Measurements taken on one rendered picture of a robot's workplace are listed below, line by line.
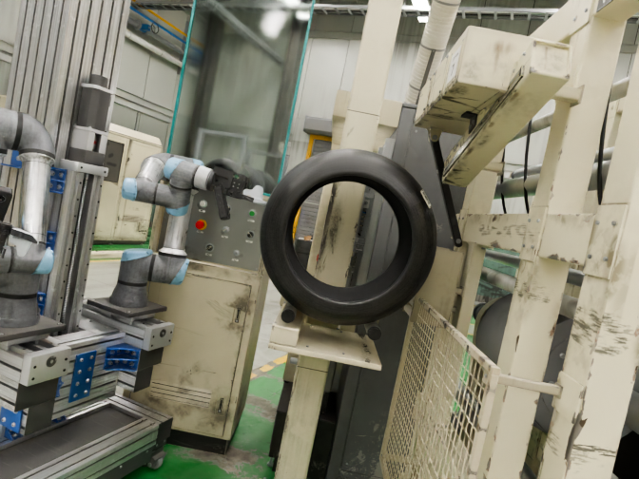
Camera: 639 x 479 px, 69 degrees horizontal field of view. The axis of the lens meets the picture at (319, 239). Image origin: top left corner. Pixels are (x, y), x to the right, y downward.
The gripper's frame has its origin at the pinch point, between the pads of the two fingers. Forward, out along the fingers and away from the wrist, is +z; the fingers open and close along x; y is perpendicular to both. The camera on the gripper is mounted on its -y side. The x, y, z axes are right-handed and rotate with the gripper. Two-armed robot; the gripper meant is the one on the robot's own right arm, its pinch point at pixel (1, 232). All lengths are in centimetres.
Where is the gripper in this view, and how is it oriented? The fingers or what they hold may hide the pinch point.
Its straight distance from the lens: 124.9
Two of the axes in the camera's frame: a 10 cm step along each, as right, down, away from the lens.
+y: -2.9, 9.6, -0.3
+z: 6.6, 1.8, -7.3
